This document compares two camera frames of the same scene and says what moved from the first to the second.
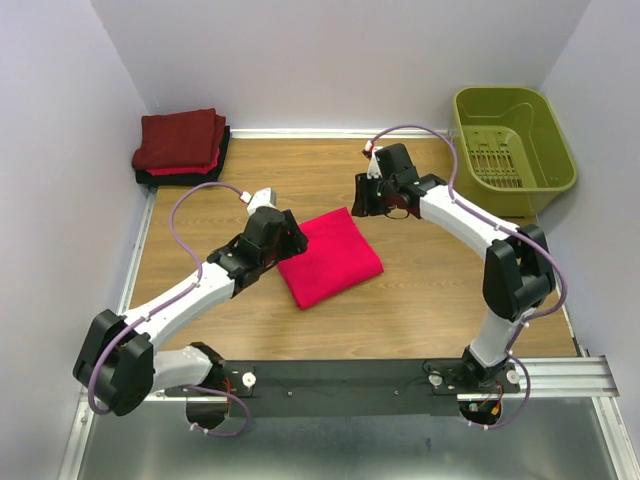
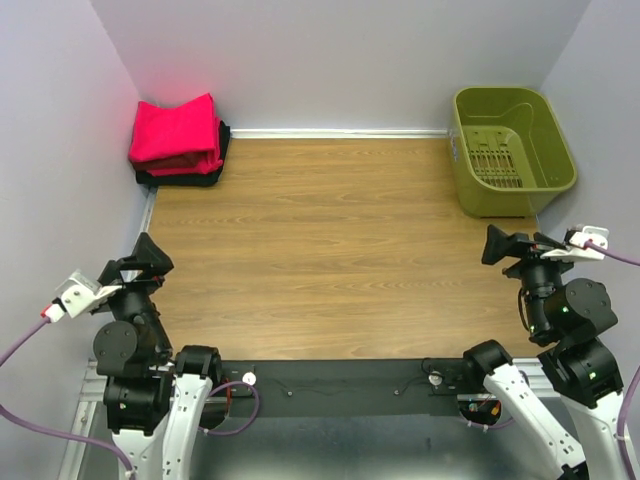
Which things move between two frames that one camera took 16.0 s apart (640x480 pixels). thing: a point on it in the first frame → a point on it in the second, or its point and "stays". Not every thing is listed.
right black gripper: (362, 204) → (498, 242)
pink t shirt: (338, 258) → (167, 131)
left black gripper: (295, 242) → (157, 263)
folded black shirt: (142, 177) stays
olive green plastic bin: (513, 155) stays
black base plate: (361, 388) stays
